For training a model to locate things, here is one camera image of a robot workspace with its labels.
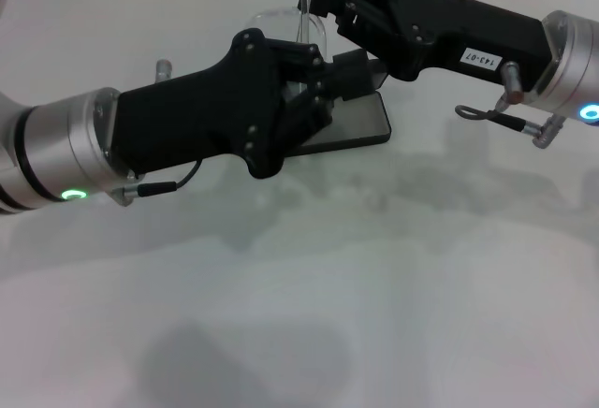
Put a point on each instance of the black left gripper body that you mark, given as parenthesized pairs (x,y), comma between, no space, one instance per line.
(196,113)

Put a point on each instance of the silver left wrist connector stud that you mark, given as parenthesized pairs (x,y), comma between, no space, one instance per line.
(165,71)

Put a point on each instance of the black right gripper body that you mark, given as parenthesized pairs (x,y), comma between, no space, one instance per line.
(449,29)

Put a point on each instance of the black glasses case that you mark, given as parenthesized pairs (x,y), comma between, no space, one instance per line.
(360,118)

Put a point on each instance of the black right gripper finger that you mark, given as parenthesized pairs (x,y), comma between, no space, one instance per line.
(365,22)

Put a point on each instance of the silver right wrist connector stud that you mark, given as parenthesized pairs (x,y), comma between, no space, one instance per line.
(512,80)

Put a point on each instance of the silver wrist connector stud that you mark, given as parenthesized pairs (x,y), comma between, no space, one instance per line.
(165,71)
(512,80)

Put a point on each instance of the clear white glasses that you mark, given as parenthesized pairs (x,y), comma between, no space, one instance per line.
(306,24)

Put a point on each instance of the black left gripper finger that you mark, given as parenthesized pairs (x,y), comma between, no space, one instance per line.
(353,64)
(355,87)

